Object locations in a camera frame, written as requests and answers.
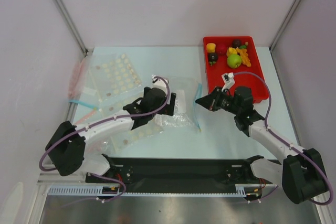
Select blue zipper clear bag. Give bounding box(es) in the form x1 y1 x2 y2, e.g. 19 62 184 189
154 76 202 131

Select green toy apple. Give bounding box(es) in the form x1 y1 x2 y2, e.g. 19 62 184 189
227 54 242 69

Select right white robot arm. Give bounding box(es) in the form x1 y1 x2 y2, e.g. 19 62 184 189
195 86 333 204

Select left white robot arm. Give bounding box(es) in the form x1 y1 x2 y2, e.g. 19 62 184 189
39 87 176 182

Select dotted clear zip bag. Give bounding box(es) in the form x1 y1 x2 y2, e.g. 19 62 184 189
88 54 163 154

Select dark mangosteen toy front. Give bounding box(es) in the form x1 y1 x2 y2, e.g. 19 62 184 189
207 52 218 66

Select dark mangosteen toy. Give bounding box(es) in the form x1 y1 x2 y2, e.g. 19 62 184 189
207 52 218 66
232 39 242 48

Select red plastic tray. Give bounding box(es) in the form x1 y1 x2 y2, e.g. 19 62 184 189
203 36 269 103

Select orange toy fruit pieces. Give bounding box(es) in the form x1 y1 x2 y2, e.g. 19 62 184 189
226 47 251 68

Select red toy fruit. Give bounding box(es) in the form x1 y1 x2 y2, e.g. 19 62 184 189
216 44 227 55

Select yellow toy fruit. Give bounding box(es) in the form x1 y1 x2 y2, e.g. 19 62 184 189
206 43 216 53

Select dark mangosteen toy back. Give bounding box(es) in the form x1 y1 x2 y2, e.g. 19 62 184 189
232 39 242 48

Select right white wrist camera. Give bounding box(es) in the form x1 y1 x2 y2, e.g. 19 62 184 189
222 72 235 91

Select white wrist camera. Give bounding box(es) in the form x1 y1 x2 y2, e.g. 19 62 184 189
222 72 235 91
152 75 169 89

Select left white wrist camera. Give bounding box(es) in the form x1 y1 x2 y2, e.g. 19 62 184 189
152 75 169 89

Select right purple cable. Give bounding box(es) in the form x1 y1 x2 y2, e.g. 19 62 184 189
230 70 333 206

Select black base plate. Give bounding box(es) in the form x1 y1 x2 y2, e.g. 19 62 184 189
85 157 266 194

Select white slotted cable duct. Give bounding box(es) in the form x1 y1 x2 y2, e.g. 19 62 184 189
48 185 252 197

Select aluminium frame rail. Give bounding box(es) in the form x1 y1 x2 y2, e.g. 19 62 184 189
38 161 277 192

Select right corner aluminium post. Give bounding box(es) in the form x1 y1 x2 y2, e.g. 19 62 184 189
269 0 302 53

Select corner aluminium post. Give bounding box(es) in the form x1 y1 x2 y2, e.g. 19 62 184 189
269 0 302 53
52 0 88 57

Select left corner aluminium post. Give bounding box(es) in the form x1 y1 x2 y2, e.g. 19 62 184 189
52 0 88 57

